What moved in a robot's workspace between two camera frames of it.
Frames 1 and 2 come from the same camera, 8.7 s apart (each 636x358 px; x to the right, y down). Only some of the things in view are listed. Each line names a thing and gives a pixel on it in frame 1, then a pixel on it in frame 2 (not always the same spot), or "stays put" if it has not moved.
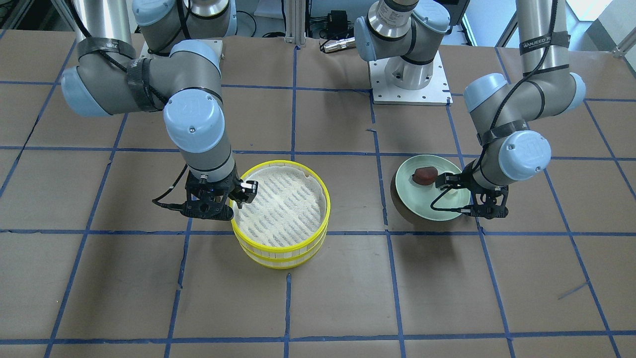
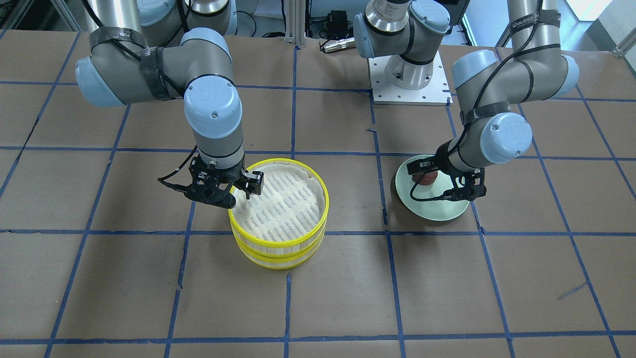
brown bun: [425, 175] stays put
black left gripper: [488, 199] to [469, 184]
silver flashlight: [327, 45] stays put
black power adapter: [338, 19] stays put
